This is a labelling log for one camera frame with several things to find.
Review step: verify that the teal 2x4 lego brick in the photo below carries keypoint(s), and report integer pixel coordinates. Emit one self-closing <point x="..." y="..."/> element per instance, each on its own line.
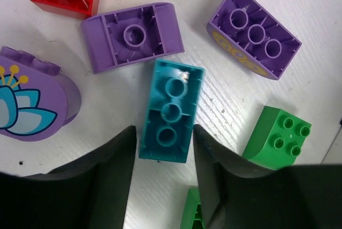
<point x="171" y="111"/>

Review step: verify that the purple 2x4 lego brick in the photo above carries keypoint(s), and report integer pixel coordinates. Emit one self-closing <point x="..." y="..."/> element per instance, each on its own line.
<point x="249" y="33"/>

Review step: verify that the purple flower lego brick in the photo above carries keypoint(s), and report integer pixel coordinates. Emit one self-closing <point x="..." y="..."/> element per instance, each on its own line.
<point x="36" y="98"/>

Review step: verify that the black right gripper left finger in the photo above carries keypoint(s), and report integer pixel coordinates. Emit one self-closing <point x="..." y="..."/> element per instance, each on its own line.
<point x="89" y="192"/>

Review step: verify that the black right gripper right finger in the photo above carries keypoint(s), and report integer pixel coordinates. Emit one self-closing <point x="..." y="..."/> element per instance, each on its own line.
<point x="236" y="193"/>

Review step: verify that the green 2x2 lego brick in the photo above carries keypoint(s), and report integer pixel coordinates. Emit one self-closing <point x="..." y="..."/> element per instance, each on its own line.
<point x="277" y="139"/>

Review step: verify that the purple curved lego brick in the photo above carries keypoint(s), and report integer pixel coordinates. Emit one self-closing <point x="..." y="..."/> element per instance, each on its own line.
<point x="128" y="36"/>

